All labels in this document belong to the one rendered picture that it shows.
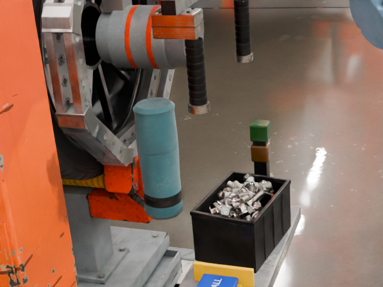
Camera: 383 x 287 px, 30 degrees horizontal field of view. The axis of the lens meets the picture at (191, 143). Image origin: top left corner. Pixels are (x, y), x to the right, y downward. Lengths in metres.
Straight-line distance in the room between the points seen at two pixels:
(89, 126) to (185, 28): 0.28
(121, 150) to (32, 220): 0.47
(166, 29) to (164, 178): 0.34
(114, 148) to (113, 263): 0.46
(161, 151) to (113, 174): 0.20
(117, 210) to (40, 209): 0.60
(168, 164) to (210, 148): 1.59
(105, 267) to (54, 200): 0.71
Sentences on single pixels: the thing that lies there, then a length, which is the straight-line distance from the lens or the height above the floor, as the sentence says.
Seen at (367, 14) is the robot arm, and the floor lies 0.97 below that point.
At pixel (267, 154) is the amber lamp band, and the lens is 1.59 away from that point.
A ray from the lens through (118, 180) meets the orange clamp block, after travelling 1.67.
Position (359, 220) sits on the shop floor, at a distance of 2.53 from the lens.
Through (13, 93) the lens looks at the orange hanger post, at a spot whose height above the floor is 0.92.
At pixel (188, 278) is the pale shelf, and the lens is 1.44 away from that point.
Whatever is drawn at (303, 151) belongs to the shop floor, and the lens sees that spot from 3.05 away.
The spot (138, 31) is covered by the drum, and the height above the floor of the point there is 0.88.
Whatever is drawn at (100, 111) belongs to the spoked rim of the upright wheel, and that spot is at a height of 0.63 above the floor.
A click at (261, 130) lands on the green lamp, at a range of 1.57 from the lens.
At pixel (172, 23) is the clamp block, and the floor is 0.93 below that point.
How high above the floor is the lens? 1.25
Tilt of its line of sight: 23 degrees down
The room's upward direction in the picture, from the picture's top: 5 degrees counter-clockwise
